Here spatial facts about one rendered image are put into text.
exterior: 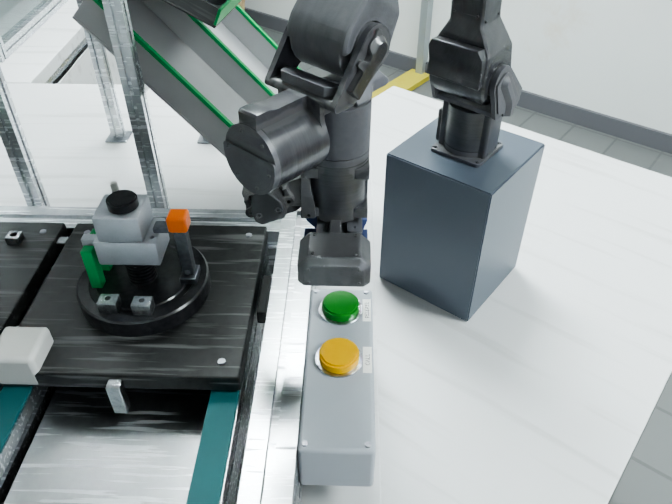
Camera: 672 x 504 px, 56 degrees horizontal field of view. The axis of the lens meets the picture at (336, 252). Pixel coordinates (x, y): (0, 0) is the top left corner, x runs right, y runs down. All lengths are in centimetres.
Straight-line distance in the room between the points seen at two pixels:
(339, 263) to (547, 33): 273
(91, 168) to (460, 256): 68
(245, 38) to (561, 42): 226
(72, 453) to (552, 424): 50
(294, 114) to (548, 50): 276
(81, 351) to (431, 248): 42
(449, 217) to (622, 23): 238
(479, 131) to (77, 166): 72
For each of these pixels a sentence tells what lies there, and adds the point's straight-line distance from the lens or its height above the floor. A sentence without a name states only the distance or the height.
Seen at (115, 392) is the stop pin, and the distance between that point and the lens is 65.
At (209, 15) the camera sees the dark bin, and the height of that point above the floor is 120.
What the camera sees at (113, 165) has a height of 86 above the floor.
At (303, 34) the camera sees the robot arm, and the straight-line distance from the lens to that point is 50.
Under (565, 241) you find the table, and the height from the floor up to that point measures 86.
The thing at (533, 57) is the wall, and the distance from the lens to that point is 324.
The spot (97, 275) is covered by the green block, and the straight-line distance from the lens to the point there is 70.
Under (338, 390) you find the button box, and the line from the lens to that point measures 62.
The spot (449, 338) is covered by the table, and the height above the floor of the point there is 86.
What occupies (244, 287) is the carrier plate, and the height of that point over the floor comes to 97.
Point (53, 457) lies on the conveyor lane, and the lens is 68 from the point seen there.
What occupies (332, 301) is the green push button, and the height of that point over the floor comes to 97.
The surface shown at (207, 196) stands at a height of 86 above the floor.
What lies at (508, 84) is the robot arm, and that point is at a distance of 70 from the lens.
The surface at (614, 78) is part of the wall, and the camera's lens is 314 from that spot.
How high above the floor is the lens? 145
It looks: 40 degrees down
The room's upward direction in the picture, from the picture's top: straight up
